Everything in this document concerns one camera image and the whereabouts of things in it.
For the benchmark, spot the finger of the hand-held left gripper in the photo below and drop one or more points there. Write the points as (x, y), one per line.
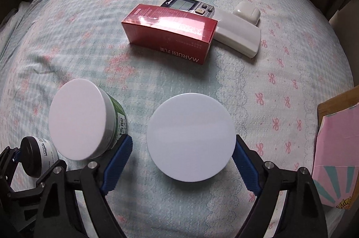
(33, 189)
(11, 161)

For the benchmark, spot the pink cardboard box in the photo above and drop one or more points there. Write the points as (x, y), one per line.
(336, 148)

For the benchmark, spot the white earbuds case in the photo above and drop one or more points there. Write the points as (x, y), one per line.
(248, 12)

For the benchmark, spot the white round container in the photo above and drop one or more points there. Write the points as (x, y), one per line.
(190, 137)

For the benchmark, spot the light blue checked bedsheet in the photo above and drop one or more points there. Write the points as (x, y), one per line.
(168, 81)

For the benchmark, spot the white remote control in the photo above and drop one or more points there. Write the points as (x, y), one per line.
(238, 33)

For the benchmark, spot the green jar with white lid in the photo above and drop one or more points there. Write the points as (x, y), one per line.
(81, 120)

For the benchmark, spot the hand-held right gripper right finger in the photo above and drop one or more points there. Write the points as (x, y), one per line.
(246, 168)

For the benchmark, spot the small jar with black lid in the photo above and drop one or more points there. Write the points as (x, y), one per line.
(36, 155)

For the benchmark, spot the red cardboard box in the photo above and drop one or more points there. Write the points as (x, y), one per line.
(168, 30)

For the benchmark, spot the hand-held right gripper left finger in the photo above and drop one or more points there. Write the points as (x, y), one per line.
(117, 163)

